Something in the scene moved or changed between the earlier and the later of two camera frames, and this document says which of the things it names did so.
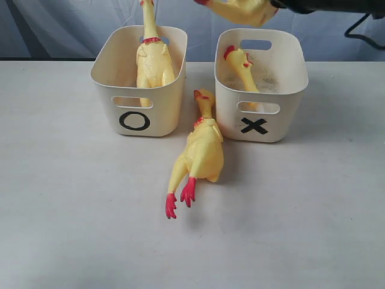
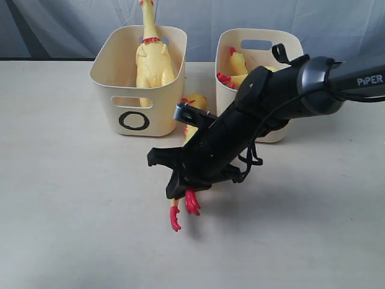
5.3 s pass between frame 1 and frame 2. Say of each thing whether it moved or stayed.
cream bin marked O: stayed
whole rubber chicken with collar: stayed
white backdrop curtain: stayed
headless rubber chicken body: moved
